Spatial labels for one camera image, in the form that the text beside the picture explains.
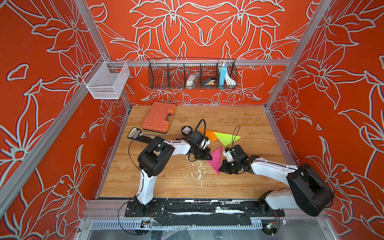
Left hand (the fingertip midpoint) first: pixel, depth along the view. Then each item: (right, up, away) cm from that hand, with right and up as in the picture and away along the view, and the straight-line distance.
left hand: (212, 158), depth 91 cm
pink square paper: (+2, -2, 0) cm, 3 cm away
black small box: (-5, +47, -1) cm, 48 cm away
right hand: (+1, -6, -6) cm, 8 cm away
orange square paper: (0, +13, +11) cm, 17 cm away
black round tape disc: (-17, +16, +13) cm, 27 cm away
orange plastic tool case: (-37, +26, +16) cm, 48 cm away
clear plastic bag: (-13, +49, +1) cm, 50 cm away
